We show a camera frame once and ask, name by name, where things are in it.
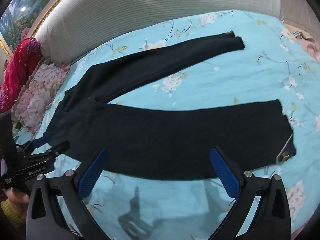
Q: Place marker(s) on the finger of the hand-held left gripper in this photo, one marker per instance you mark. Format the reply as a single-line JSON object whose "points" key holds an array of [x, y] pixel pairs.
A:
{"points": [[60, 147], [41, 141]]}

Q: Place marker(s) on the red sequined garment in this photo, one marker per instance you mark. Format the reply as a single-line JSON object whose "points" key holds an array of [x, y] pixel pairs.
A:
{"points": [[21, 65]]}

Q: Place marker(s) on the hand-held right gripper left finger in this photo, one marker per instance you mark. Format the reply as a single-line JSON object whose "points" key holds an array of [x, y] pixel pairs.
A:
{"points": [[93, 170]]}

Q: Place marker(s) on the person's left hand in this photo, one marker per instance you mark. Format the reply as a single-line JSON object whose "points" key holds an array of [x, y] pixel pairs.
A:
{"points": [[18, 196]]}

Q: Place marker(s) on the pink floral quilt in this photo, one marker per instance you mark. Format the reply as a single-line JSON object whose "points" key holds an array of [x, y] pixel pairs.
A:
{"points": [[40, 92]]}

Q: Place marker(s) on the pink floral cloth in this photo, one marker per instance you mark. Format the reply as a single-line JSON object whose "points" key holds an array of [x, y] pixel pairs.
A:
{"points": [[308, 47]]}

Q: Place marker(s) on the blue floral bed sheet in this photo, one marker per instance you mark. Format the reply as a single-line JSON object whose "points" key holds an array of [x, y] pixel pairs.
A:
{"points": [[200, 75]]}

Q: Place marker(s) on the black pants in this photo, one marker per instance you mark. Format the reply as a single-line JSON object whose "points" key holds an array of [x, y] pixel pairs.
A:
{"points": [[162, 135]]}

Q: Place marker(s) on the gold framed floral wall picture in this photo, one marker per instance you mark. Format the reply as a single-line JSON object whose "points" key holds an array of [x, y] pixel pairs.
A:
{"points": [[17, 22]]}

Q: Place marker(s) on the grey ribbed upholstered headboard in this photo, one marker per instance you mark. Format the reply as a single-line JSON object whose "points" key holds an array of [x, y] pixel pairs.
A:
{"points": [[125, 10]]}

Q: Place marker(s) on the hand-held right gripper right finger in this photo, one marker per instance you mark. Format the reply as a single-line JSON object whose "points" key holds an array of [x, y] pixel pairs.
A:
{"points": [[225, 172]]}

